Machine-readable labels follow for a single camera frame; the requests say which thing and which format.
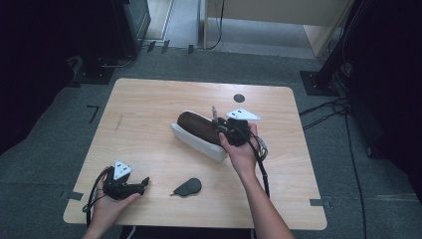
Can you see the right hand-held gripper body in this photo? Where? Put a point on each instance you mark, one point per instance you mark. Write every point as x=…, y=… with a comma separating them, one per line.
x=237, y=131

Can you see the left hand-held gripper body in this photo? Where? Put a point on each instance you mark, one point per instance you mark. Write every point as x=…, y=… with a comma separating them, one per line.
x=119, y=186

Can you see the white pencil case brown lining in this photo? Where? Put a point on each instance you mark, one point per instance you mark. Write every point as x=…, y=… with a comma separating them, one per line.
x=200, y=134

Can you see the black pen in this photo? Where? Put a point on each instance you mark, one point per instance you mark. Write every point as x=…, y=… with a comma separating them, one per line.
x=187, y=188

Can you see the person's right hand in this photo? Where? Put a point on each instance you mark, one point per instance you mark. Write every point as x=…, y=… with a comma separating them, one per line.
x=242, y=156

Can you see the person's left hand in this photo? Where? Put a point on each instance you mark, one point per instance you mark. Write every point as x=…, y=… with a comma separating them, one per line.
x=107, y=210

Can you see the dark round table grommet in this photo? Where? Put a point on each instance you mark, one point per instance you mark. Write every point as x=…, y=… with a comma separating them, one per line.
x=239, y=98

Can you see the person's dark clothing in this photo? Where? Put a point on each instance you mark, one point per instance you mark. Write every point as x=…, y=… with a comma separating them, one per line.
x=185, y=233

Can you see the beige wooden furniture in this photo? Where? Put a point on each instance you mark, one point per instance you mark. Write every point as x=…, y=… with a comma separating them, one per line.
x=282, y=13

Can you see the dark cabinet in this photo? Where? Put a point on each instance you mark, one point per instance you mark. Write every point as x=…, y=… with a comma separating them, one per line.
x=131, y=23

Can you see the black stand base plate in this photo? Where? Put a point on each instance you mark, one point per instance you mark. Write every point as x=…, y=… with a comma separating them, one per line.
x=94, y=71
x=316, y=83

